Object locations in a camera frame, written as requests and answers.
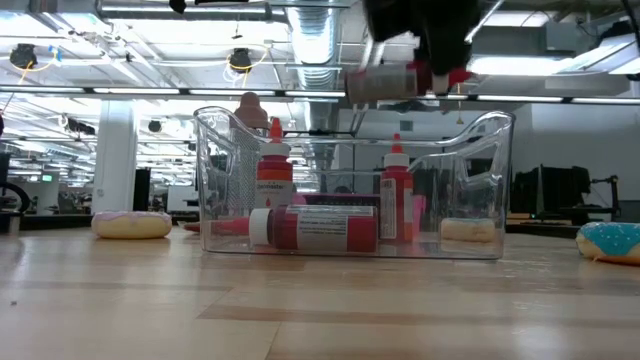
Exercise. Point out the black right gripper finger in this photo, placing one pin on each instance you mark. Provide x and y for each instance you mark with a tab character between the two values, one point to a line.
447	60

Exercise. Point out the blue frosted toy donut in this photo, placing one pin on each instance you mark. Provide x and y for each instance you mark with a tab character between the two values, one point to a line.
467	231
612	242

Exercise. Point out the lavender frosted toy donut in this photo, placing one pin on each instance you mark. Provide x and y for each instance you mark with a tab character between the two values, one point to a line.
132	226

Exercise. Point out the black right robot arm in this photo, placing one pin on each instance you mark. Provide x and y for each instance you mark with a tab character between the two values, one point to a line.
635	17

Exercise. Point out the clear plastic bin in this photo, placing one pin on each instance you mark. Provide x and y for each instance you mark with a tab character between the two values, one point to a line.
500	150

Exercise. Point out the grey ceiling air unit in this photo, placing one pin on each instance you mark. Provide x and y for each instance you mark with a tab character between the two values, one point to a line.
565	37

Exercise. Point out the black ceiling device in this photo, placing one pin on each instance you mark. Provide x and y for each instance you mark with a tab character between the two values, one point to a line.
240	59
23	56

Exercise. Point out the black round ceiling speaker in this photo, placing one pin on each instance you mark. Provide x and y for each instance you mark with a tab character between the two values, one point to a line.
155	126

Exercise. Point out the long ceiling light strip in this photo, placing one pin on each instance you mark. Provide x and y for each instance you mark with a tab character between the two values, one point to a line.
135	91

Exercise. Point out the black tall cabinet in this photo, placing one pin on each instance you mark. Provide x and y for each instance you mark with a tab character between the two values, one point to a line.
141	190

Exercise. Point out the white building column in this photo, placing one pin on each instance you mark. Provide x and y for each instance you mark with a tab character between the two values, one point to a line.
116	160

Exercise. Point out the black round equipment stand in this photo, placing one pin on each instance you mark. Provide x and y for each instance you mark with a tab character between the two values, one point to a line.
10	200

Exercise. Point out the silver ribbed ventilation duct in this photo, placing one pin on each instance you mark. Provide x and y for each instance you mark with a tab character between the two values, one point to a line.
315	45

